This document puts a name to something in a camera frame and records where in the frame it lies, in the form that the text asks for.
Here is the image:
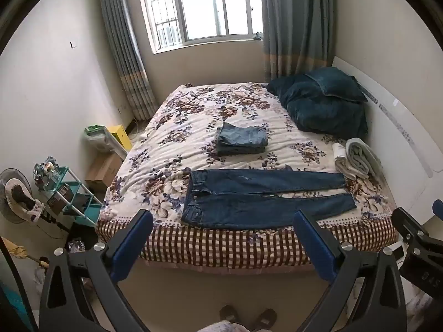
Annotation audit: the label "green plastic bag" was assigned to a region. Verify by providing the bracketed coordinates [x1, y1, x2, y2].
[84, 125, 112, 153]

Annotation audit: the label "bed with floral sheet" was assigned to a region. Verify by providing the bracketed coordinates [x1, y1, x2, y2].
[95, 82, 399, 268]

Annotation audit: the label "white headboard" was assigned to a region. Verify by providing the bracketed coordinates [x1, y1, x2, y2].
[331, 55, 437, 202]

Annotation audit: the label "blue jeans pants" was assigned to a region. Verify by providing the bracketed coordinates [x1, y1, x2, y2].
[181, 168, 358, 230]

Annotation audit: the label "folded dark jeans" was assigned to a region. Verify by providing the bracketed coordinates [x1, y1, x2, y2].
[216, 142, 267, 157]

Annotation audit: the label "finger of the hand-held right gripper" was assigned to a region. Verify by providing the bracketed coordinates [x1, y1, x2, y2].
[391, 207, 430, 251]

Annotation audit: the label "folded light blue jeans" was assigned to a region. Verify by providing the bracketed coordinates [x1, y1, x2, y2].
[217, 122, 270, 148]

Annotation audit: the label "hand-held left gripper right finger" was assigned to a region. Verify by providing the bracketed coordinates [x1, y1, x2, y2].
[292, 209, 408, 332]

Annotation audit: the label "yellow box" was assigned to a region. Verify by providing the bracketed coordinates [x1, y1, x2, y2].
[107, 124, 133, 151]

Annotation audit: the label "blue-grey curtain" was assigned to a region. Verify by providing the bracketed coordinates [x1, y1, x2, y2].
[96, 0, 160, 121]
[259, 0, 337, 83]

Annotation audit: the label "white folded towel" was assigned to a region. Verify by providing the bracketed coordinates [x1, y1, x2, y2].
[331, 142, 358, 180]

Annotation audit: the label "grey-green folded blanket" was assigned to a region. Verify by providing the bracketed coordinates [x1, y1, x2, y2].
[345, 137, 383, 179]

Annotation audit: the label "standing fan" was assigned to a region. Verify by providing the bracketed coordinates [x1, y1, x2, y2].
[0, 168, 46, 226]

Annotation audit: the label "yellow broom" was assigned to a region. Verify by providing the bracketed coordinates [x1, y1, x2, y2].
[7, 245, 50, 268]

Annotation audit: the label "dark slipper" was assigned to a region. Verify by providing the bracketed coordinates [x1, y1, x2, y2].
[252, 309, 278, 331]
[219, 304, 240, 331]

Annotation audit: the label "dark teal pillow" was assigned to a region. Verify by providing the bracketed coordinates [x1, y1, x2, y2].
[304, 67, 368, 103]

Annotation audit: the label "teal shelf cart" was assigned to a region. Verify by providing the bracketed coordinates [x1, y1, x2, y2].
[35, 166, 103, 228]

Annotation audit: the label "dark teal quilt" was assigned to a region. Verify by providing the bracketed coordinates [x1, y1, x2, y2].
[266, 74, 369, 139]

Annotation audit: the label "cardboard box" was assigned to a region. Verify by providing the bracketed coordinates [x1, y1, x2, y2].
[85, 152, 124, 193]

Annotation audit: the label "window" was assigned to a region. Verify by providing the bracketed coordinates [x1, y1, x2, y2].
[136, 0, 265, 55]

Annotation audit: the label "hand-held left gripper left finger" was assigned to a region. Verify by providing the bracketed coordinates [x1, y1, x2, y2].
[38, 209, 154, 332]

